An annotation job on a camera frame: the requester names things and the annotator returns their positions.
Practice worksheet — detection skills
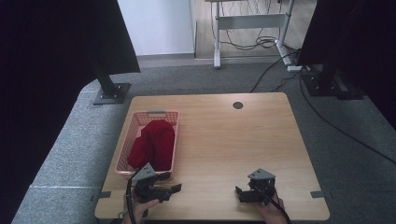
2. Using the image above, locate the person's left hand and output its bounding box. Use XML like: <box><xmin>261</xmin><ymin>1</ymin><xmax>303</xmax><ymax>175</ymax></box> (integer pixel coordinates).
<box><xmin>122</xmin><ymin>193</ymin><xmax>160</xmax><ymax>224</ymax></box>

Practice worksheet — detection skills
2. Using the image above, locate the bundle of dark cables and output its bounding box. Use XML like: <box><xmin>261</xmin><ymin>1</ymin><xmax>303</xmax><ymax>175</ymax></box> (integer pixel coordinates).
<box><xmin>219</xmin><ymin>0</ymin><xmax>283</xmax><ymax>51</ymax></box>

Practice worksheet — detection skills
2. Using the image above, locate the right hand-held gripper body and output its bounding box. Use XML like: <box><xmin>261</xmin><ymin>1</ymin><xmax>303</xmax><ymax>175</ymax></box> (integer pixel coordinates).
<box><xmin>247</xmin><ymin>168</ymin><xmax>278</xmax><ymax>206</ymax></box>

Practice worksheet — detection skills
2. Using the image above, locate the red cloth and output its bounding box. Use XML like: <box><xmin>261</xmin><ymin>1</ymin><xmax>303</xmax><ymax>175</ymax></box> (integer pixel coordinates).
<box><xmin>126</xmin><ymin>119</ymin><xmax>177</xmax><ymax>173</ymax></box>

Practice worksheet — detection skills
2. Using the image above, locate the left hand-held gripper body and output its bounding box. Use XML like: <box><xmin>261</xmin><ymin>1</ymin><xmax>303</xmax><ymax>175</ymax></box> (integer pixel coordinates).
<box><xmin>132</xmin><ymin>162</ymin><xmax>172</xmax><ymax>204</ymax></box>

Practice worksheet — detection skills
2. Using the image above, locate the white desk frame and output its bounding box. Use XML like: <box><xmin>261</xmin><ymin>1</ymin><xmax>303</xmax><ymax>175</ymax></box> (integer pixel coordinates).
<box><xmin>205</xmin><ymin>0</ymin><xmax>297</xmax><ymax>70</ymax></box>

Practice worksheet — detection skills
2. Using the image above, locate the white power strip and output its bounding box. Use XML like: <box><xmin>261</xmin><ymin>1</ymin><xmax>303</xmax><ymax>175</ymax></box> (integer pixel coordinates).
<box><xmin>286</xmin><ymin>64</ymin><xmax>304</xmax><ymax>74</ymax></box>

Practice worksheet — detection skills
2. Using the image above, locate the black curtain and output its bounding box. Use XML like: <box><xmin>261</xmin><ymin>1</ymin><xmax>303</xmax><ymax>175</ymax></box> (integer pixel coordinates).
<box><xmin>0</xmin><ymin>0</ymin><xmax>141</xmax><ymax>224</ymax></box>
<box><xmin>296</xmin><ymin>0</ymin><xmax>396</xmax><ymax>131</ymax></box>

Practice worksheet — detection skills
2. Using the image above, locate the black metal stand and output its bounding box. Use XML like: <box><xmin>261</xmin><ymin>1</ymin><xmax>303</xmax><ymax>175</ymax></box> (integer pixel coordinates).
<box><xmin>300</xmin><ymin>63</ymin><xmax>366</xmax><ymax>102</ymax></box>
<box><xmin>91</xmin><ymin>57</ymin><xmax>132</xmax><ymax>106</ymax></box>

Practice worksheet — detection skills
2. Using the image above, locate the long black floor cable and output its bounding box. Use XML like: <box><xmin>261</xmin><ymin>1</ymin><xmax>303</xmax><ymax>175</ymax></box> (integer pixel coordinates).
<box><xmin>298</xmin><ymin>70</ymin><xmax>396</xmax><ymax>166</ymax></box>

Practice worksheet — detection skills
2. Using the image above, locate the person's right hand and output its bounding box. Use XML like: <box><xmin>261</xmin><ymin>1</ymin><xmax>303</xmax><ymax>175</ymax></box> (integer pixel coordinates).
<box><xmin>258</xmin><ymin>195</ymin><xmax>290</xmax><ymax>224</ymax></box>

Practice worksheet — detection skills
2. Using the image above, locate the pink plastic basket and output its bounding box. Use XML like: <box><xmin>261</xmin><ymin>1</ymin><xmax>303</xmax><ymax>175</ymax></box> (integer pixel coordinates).
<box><xmin>114</xmin><ymin>109</ymin><xmax>181</xmax><ymax>181</ymax></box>

